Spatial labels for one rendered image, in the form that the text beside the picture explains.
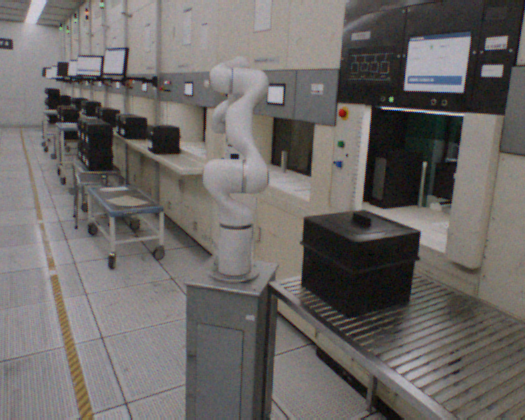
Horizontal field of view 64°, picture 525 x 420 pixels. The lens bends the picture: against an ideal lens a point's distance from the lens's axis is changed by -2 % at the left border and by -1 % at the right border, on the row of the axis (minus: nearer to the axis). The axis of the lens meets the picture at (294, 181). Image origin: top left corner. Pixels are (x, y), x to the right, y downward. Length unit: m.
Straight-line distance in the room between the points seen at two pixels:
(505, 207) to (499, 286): 0.27
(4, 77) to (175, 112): 10.43
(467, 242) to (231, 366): 0.94
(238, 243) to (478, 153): 0.88
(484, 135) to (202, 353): 1.24
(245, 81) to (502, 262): 1.11
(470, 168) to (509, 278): 0.39
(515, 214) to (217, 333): 1.09
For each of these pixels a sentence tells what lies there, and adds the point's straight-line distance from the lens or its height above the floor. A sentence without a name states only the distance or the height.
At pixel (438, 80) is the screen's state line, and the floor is 1.51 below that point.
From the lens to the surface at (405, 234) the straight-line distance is 1.41.
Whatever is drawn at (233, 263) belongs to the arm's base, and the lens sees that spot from 1.56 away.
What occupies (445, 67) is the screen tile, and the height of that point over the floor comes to 1.56.
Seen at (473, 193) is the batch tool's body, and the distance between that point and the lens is 1.58.
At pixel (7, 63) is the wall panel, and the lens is 14.82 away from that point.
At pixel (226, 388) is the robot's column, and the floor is 0.37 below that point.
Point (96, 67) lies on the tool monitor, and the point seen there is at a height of 1.62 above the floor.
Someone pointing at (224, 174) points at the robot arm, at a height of 1.14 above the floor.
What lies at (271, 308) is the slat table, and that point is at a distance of 1.58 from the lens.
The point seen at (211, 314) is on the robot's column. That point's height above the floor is 0.65.
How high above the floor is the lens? 1.42
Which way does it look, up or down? 11 degrees down
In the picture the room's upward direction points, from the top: 4 degrees clockwise
